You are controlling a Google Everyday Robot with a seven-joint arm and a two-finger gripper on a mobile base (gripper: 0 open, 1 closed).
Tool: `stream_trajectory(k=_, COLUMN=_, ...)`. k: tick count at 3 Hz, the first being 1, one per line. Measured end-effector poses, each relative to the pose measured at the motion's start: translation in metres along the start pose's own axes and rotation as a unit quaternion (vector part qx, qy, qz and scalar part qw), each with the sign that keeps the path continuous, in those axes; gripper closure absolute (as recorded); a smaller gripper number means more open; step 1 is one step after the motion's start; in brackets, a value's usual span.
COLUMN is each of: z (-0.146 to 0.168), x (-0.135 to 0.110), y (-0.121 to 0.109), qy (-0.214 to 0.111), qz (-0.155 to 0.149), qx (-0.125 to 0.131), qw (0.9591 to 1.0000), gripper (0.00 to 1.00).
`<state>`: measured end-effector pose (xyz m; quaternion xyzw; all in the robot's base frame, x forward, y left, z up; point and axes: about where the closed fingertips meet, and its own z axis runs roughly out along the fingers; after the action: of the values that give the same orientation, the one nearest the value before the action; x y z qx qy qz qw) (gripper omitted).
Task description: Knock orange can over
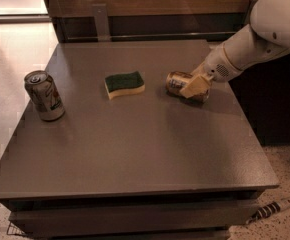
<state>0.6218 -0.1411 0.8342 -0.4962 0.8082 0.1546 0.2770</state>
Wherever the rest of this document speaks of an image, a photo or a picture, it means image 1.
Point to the left metal bracket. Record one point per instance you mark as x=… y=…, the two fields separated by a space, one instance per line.
x=101 y=22

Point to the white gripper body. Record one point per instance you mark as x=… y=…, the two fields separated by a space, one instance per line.
x=217 y=68

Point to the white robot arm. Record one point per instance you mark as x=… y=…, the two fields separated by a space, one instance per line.
x=266 y=37

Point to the grey drawer cabinet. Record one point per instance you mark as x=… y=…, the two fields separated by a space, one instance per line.
x=147 y=166

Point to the green yellow sponge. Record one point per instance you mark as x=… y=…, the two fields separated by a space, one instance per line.
x=124 y=84

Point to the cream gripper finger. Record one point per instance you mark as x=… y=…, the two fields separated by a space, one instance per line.
x=199 y=85

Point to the white green soda can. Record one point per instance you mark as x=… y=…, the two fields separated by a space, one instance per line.
x=43 y=93

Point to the orange soda can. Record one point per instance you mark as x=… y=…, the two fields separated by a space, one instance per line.
x=177 y=80

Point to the wire rack corner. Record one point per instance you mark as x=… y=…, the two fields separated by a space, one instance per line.
x=13 y=230

